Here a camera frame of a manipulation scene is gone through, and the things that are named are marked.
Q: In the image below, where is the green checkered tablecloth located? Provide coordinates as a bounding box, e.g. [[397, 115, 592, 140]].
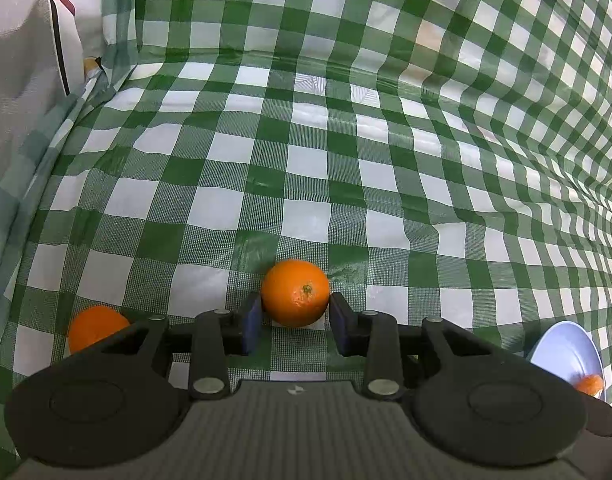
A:
[[0, 0, 612, 461]]

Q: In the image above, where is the white printed cloth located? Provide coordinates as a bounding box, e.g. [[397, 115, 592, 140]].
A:
[[0, 0, 106, 82]]

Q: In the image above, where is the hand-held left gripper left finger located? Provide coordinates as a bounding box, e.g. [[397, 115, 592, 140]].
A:
[[72, 294, 263, 401]]

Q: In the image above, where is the orange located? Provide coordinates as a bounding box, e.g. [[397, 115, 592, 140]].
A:
[[573, 374, 605, 397], [67, 305, 132, 356], [260, 259, 331, 329]]

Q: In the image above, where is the light blue bowl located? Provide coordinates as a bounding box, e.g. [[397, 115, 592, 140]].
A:
[[526, 321, 607, 402]]

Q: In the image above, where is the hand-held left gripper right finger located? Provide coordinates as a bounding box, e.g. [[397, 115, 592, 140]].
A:
[[328, 291, 529, 401]]

